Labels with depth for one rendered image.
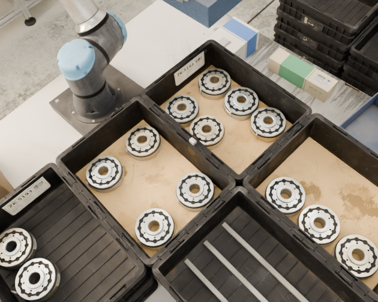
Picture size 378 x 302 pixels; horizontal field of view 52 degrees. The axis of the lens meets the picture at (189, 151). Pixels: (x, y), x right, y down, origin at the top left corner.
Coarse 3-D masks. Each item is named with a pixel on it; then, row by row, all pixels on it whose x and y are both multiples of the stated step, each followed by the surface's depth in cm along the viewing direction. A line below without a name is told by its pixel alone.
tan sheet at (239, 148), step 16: (192, 80) 125; (192, 96) 122; (208, 112) 119; (224, 112) 118; (224, 128) 115; (240, 128) 115; (288, 128) 114; (224, 144) 113; (240, 144) 112; (256, 144) 112; (224, 160) 110; (240, 160) 110
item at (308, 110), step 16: (224, 48) 117; (176, 64) 116; (240, 64) 115; (160, 80) 113; (144, 96) 111; (288, 96) 107; (160, 112) 108; (272, 144) 100; (256, 160) 98; (240, 176) 97
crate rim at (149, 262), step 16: (96, 128) 107; (176, 128) 105; (80, 144) 105; (192, 144) 102; (208, 160) 101; (224, 176) 97; (224, 192) 95; (96, 208) 96; (208, 208) 93; (112, 224) 93; (192, 224) 92; (128, 240) 92; (176, 240) 90; (144, 256) 89; (160, 256) 89
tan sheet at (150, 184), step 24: (144, 120) 119; (120, 144) 116; (168, 144) 114; (144, 168) 111; (168, 168) 110; (192, 168) 110; (96, 192) 109; (120, 192) 108; (144, 192) 108; (168, 192) 107; (192, 192) 106; (216, 192) 106; (120, 216) 105; (192, 216) 103
